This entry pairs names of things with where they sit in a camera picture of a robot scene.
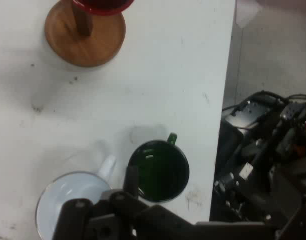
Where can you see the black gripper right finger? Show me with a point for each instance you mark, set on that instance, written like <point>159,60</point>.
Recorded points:
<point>218,231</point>

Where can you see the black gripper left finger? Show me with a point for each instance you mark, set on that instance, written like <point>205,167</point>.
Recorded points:
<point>105,215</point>

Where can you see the red enamel mug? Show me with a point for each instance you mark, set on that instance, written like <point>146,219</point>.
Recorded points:
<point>102,9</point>

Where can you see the white enamel mug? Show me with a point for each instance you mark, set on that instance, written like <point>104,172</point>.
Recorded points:
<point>67,187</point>

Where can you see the dark green enamel mug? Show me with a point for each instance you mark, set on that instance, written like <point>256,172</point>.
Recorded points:
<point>165,175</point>

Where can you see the wooden mug stand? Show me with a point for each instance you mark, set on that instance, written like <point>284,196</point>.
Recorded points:
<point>97,50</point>

